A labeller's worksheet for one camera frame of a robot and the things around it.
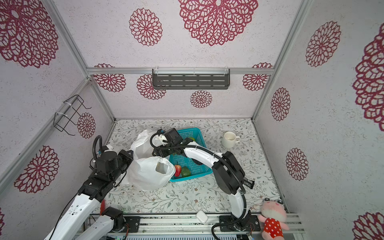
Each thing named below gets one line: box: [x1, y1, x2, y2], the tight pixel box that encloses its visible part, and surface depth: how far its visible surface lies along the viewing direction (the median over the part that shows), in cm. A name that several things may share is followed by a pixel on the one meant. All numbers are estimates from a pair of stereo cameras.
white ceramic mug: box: [221, 131, 241, 148], surface depth 103 cm
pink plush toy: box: [257, 197, 290, 240], surface depth 72 cm
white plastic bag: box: [119, 129, 176, 191], surface depth 77 cm
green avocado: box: [181, 165, 192, 178], surface depth 89 cm
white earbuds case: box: [196, 210, 208, 224], surface depth 77 cm
